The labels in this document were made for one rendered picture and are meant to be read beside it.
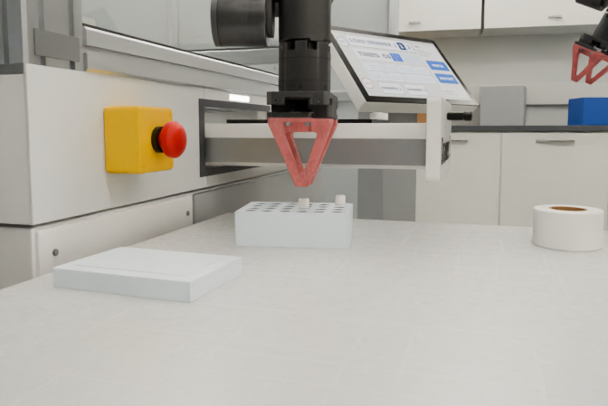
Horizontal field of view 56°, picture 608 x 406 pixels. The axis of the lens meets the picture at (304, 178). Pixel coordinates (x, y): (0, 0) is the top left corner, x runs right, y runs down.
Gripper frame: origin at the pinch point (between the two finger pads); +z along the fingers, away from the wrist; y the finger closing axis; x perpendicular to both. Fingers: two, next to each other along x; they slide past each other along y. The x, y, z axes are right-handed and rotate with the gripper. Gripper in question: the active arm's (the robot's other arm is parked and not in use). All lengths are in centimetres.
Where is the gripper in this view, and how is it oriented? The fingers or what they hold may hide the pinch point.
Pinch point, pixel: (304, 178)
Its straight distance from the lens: 63.2
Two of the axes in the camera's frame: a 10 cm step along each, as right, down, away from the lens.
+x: 9.9, 0.2, -1.5
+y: -1.5, 0.7, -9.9
